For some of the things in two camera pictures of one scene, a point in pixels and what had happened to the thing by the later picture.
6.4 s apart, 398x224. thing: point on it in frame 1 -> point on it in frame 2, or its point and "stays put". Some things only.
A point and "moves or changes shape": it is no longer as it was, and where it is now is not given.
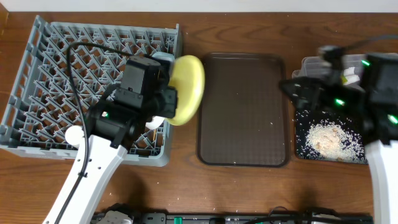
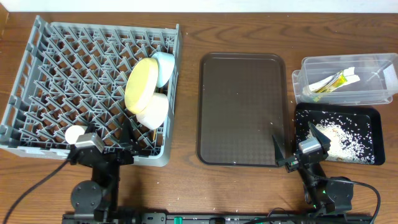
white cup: [74, 134] stays put
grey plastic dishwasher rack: [68, 68] stays put
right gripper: [316, 85] -> [324, 140]
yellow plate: [188, 77] moves or changes shape
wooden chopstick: [154, 135] stays put
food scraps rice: [327, 135] stays put
